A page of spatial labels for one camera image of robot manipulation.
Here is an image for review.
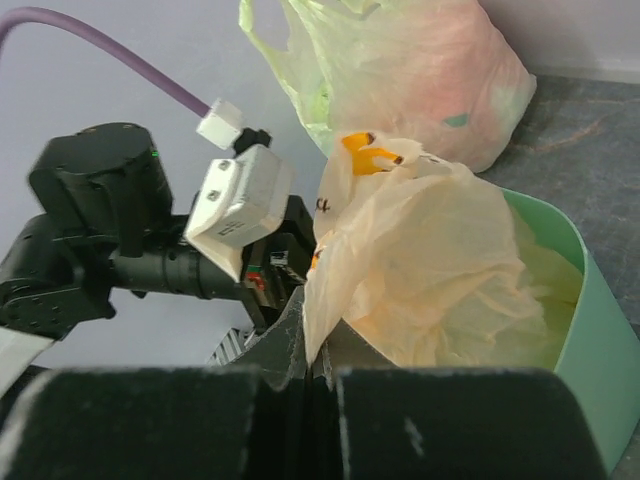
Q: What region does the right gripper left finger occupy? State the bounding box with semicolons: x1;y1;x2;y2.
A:
1;290;308;479

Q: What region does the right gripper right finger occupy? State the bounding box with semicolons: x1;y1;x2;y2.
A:
309;323;606;479

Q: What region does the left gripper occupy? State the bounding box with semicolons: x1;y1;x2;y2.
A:
174;194;319;341

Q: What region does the orange plastic trash bag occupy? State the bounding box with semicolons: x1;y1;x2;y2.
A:
303;131;583;369

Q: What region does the green trash bin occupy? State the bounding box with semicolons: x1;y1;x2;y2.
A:
503;189;639;474

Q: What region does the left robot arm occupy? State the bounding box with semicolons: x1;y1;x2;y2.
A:
1;123;315;390

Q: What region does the green plastic bag with trash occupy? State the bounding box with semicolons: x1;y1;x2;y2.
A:
239;1;537;172

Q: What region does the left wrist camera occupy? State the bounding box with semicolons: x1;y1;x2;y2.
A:
184;99;294;282

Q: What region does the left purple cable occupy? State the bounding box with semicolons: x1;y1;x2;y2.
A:
0;5;211;119

